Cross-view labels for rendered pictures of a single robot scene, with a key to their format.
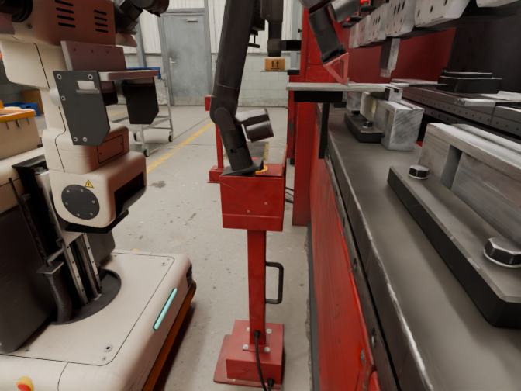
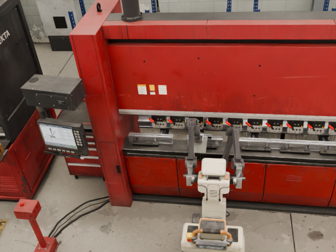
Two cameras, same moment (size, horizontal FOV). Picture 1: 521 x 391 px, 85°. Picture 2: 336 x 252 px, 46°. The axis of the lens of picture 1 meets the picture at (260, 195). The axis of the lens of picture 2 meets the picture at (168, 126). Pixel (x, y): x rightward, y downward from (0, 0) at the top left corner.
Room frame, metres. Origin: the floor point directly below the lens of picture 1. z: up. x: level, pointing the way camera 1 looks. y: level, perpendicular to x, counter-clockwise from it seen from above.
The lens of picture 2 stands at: (0.93, 2.96, 3.76)
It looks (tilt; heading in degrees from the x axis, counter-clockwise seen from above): 38 degrees down; 275
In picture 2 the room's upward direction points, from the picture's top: 6 degrees counter-clockwise
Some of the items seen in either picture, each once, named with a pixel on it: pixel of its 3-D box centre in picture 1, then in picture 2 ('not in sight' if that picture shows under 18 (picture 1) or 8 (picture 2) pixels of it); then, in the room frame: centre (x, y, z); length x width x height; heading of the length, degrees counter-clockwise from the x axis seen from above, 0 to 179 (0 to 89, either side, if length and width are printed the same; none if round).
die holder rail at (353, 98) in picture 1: (350, 95); (150, 138); (1.44, -0.43, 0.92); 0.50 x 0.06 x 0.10; 172
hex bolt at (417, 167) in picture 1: (419, 171); not in sight; (0.40, -0.24, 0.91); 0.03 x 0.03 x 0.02
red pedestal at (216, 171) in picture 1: (219, 138); (36, 229); (2.66, 0.39, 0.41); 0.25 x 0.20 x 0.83; 82
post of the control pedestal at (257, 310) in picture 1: (257, 284); not in sight; (0.74, 0.01, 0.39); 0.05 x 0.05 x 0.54; 83
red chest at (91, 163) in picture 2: not in sight; (87, 142); (2.33, -0.90, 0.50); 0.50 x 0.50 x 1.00; 82
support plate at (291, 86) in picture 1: (331, 86); (198, 144); (0.91, -0.21, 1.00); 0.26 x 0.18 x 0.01; 82
